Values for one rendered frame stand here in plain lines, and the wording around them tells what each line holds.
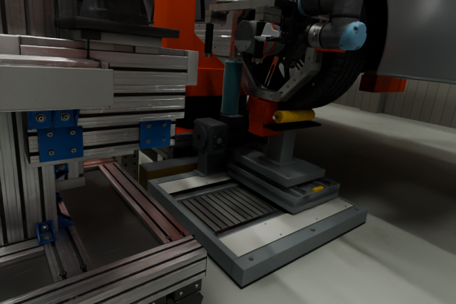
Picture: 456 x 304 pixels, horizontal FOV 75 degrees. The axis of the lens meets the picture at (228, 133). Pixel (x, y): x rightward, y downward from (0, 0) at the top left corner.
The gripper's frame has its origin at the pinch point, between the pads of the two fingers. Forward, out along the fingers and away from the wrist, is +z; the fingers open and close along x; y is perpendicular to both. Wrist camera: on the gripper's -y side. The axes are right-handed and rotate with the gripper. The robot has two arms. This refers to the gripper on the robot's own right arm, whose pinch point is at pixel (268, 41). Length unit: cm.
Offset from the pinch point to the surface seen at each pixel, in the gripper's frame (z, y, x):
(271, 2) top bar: 2.4, 13.5, -1.5
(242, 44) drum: 21.3, -1.5, -6.0
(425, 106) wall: 91, -58, -443
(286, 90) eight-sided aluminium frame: 6.2, -19.1, -20.5
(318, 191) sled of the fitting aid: -6, -67, -40
